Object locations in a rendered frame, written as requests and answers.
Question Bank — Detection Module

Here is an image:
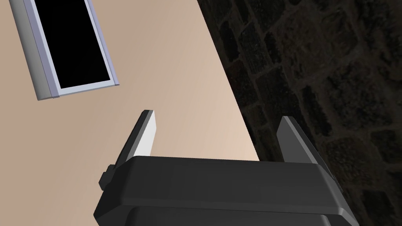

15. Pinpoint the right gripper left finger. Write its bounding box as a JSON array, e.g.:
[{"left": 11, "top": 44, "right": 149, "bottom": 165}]
[{"left": 115, "top": 109, "right": 157, "bottom": 168}]

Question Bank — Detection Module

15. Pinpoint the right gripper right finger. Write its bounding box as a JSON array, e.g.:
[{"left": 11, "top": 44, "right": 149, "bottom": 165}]
[{"left": 276, "top": 116, "right": 329, "bottom": 171}]

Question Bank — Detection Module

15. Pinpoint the white framed window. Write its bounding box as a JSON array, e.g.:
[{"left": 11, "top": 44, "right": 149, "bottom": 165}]
[{"left": 9, "top": 0, "right": 120, "bottom": 101}]

